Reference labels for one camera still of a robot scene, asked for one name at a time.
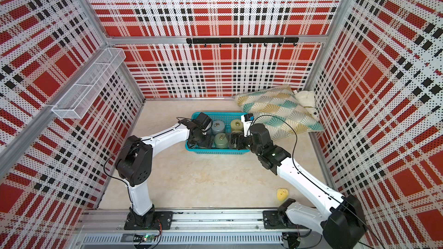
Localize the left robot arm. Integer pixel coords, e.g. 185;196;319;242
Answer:
115;113;213;231

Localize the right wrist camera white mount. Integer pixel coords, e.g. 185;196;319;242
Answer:
241;114;254;137

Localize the teal plastic basket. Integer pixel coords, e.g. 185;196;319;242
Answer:
185;111;250;155

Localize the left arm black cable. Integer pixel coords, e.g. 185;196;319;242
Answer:
103;134;153;212

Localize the white wire mesh shelf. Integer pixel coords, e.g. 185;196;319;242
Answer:
51;47;125;119

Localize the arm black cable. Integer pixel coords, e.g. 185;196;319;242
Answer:
103;134;153;212
252;113;386;249

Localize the white plush toy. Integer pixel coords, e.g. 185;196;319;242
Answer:
294;91;320;122

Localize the small yellow object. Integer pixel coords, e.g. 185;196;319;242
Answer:
276;188;289;202

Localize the black wall hook rail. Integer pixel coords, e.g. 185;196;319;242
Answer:
186;37;299;46

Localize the green circuit board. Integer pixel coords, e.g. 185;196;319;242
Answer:
133;234;157;244

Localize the geometric fan pattern pillow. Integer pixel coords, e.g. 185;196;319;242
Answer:
234;85;324;141

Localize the green tea canister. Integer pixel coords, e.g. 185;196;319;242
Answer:
214;133;228;149

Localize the yellow tea canister back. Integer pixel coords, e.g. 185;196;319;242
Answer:
230;119;243;133

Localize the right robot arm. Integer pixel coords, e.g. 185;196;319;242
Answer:
227;123;368;249

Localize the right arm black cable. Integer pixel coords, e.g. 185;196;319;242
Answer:
252;113;386;249

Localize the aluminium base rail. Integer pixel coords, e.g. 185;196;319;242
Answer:
68;208;330;249

